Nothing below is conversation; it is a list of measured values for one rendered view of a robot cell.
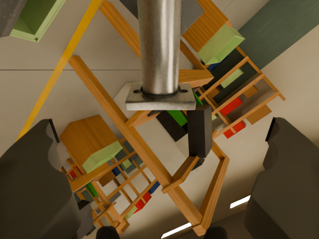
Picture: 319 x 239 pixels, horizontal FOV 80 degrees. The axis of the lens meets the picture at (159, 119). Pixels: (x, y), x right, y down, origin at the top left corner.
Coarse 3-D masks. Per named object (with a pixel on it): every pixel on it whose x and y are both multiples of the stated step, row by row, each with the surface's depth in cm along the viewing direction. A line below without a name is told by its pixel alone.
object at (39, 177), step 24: (48, 120) 11; (24, 144) 9; (48, 144) 9; (0, 168) 8; (24, 168) 8; (48, 168) 8; (0, 192) 7; (24, 192) 7; (48, 192) 7; (72, 192) 7; (0, 216) 6; (24, 216) 6; (48, 216) 6; (72, 216) 7
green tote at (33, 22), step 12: (36, 0) 26; (48, 0) 26; (60, 0) 26; (24, 12) 27; (36, 12) 27; (48, 12) 26; (24, 24) 27; (36, 24) 27; (48, 24) 27; (12, 36) 25; (24, 36) 26; (36, 36) 28
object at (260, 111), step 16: (240, 48) 492; (208, 64) 535; (240, 64) 496; (224, 80) 531; (256, 80) 488; (208, 96) 597; (272, 96) 480; (224, 112) 549; (256, 112) 515; (240, 128) 541
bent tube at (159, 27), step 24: (144, 0) 12; (168, 0) 12; (144, 24) 13; (168, 24) 12; (144, 48) 14; (168, 48) 13; (144, 72) 15; (168, 72) 14; (144, 96) 15; (168, 96) 15; (192, 96) 15
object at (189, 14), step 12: (0, 0) 16; (12, 0) 16; (24, 0) 17; (120, 0) 16; (132, 0) 16; (192, 0) 16; (0, 12) 16; (12, 12) 16; (132, 12) 16; (192, 12) 16; (0, 24) 17; (12, 24) 18; (0, 36) 18; (180, 36) 17
